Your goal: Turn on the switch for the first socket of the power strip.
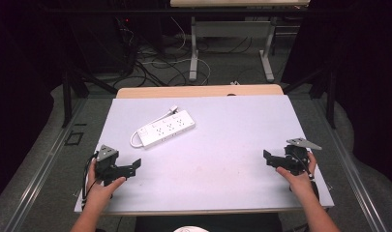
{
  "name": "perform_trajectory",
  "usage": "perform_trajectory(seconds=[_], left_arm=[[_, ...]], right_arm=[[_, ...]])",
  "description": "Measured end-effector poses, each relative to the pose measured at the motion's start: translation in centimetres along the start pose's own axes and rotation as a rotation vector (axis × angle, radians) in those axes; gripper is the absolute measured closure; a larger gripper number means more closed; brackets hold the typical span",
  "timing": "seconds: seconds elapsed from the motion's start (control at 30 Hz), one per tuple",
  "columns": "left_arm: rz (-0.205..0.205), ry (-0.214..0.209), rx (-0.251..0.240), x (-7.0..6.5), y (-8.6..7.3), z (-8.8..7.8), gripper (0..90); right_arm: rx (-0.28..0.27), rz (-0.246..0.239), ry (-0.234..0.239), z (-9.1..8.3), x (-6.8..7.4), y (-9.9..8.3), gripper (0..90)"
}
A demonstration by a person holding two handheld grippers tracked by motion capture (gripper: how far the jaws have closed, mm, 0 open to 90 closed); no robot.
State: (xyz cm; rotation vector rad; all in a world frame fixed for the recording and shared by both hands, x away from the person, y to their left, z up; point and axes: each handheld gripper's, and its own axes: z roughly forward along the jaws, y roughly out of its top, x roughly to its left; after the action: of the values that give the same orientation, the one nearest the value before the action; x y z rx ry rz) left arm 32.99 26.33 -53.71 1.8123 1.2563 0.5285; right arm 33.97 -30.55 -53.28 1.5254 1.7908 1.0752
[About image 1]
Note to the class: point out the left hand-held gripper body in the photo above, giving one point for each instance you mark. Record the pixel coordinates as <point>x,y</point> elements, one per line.
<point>107,167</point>

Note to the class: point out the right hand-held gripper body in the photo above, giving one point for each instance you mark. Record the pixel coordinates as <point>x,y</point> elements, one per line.
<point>295,158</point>

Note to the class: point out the person's left hand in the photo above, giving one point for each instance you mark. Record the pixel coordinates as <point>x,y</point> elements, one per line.
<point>101,191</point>

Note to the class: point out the person's right hand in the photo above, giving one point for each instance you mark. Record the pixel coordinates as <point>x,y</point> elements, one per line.
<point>300,182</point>

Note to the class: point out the white power strip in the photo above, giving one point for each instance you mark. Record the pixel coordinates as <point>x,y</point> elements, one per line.
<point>166,128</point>

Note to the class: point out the black metal stand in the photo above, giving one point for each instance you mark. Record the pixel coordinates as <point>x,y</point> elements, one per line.
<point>329,93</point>
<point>71,93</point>

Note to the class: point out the person's dark clothing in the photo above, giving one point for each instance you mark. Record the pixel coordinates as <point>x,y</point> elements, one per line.
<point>209,222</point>

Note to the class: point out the wooden table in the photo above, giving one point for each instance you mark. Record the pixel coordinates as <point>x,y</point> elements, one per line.
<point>196,91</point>

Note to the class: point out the dark computer tower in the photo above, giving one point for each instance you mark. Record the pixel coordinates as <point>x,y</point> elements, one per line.
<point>100,42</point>

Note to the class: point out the metal floor rail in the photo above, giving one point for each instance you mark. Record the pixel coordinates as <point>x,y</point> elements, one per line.
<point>38,174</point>
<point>351,174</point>

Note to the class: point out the white metal frame desk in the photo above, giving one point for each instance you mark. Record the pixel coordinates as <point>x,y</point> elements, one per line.
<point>232,29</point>

